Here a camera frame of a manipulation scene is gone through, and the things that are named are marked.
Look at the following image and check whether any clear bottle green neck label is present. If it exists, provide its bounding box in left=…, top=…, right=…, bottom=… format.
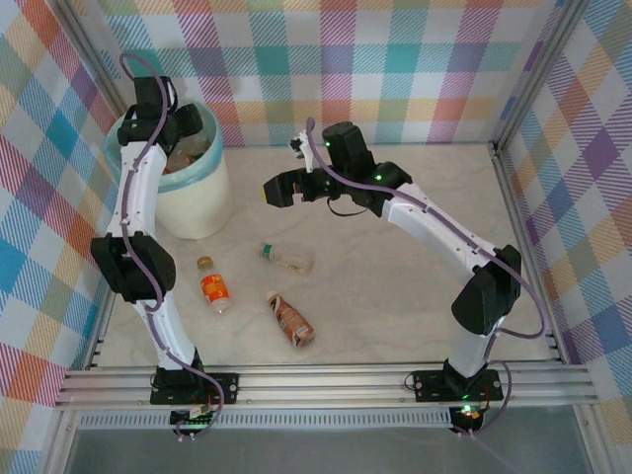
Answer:
left=260, top=241, right=316, bottom=274

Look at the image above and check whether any small orange label bottle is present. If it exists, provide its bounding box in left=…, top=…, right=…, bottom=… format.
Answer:
left=197, top=255, right=233, bottom=316

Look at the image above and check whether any brown chocolate drink bottle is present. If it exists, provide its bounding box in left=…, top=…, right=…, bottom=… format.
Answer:
left=265, top=289, right=317, bottom=350

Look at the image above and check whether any white bin with teal liner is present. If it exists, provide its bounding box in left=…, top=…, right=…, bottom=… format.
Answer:
left=103, top=101, right=224, bottom=195

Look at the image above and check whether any white waste bin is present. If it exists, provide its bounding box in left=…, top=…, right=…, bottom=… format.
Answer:
left=103, top=101, right=235, bottom=241

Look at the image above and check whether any small circuit board green light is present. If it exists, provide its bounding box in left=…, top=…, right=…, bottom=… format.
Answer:
left=169, top=407, right=219, bottom=432
left=451, top=403, right=484, bottom=427

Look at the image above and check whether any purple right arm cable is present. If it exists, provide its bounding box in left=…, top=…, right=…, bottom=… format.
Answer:
left=305, top=117, right=553, bottom=439

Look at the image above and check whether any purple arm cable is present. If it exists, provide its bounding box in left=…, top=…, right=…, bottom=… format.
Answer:
left=305, top=117, right=553, bottom=439
left=119, top=51, right=233, bottom=441

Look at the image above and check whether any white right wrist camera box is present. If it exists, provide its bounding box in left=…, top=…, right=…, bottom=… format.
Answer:
left=287, top=128, right=318, bottom=173

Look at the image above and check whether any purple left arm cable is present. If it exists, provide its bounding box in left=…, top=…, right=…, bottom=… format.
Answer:
left=119, top=51, right=233, bottom=441

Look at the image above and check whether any aluminium frame post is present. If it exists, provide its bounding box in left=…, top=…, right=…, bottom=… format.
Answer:
left=57, top=0, right=130, bottom=119
left=575, top=404, right=611, bottom=474
left=41, top=408, right=83, bottom=474
left=488, top=0, right=593, bottom=154

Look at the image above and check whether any aluminium frame floor rail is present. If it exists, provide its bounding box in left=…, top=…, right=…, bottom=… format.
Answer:
left=83, top=192, right=144, bottom=370
left=491, top=141, right=569, bottom=366

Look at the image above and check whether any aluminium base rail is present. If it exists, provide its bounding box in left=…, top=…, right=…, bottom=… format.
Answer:
left=52, top=367, right=602, bottom=412

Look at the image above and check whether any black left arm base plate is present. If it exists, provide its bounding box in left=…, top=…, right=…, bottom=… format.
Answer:
left=149, top=372, right=241, bottom=407

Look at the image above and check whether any slotted grey cable duct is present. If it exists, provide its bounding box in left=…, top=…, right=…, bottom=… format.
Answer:
left=77, top=412, right=456, bottom=432

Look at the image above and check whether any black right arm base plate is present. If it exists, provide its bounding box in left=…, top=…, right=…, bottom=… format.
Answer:
left=412, top=368, right=505, bottom=404

